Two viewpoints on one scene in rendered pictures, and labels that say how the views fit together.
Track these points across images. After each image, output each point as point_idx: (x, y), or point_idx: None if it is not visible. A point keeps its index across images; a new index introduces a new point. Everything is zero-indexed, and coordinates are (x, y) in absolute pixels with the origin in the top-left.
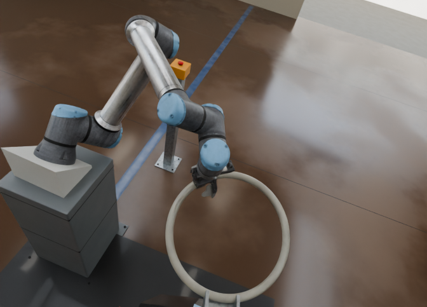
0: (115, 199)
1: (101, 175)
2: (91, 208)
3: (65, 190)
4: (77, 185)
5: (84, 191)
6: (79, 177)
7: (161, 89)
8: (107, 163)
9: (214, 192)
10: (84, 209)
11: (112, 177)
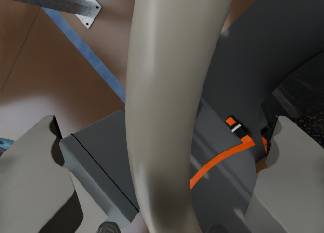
0: (122, 112)
1: (83, 163)
2: (127, 163)
3: (97, 221)
4: (93, 197)
5: (104, 194)
6: (82, 197)
7: None
8: (65, 151)
9: None
10: (127, 182)
11: (91, 131)
